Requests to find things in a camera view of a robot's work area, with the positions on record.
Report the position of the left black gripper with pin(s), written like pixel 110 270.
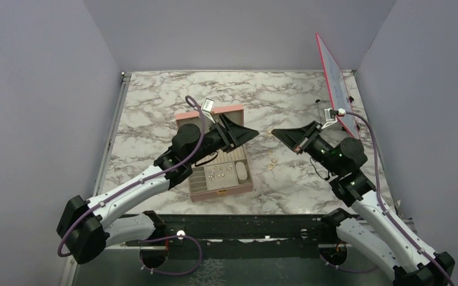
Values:
pixel 231 134

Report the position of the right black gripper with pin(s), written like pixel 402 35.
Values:
pixel 299 139

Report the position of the pink jewelry box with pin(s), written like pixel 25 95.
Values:
pixel 216 176

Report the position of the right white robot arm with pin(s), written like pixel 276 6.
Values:
pixel 395 249

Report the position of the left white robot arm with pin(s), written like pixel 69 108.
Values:
pixel 88 226

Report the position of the beige watch pillow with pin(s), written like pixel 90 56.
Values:
pixel 241 171

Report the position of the black metal base rail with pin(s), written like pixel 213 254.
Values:
pixel 228 236

